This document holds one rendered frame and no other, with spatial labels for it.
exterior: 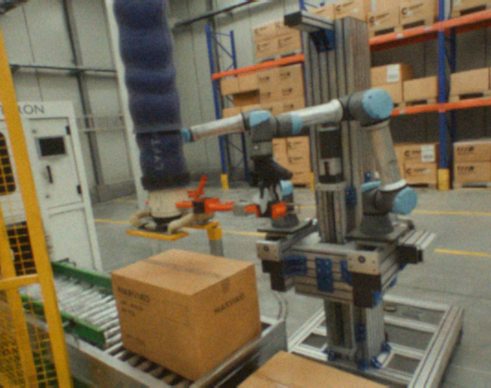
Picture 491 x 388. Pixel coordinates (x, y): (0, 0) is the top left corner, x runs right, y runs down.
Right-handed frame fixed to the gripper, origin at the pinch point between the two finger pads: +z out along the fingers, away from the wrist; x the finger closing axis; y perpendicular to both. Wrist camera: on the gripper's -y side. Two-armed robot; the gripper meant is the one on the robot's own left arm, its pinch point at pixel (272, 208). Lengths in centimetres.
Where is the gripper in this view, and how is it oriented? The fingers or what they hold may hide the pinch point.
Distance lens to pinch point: 149.1
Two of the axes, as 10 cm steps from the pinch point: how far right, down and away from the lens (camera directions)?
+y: -7.4, -0.4, 6.7
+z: 1.0, 9.8, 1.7
